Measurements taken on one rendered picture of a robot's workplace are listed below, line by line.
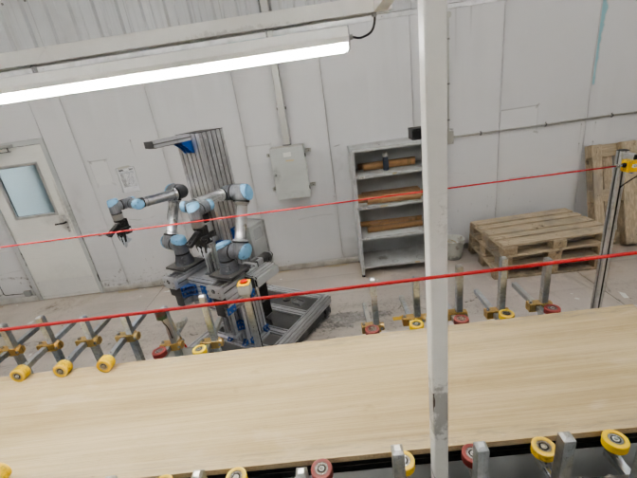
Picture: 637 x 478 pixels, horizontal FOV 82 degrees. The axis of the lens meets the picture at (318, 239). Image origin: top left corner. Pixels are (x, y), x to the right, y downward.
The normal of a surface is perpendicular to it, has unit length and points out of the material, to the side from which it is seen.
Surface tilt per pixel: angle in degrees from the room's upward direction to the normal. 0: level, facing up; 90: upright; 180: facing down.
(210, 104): 90
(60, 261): 90
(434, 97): 90
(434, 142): 90
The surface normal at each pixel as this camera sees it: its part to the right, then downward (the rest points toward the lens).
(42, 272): 0.00, 0.37
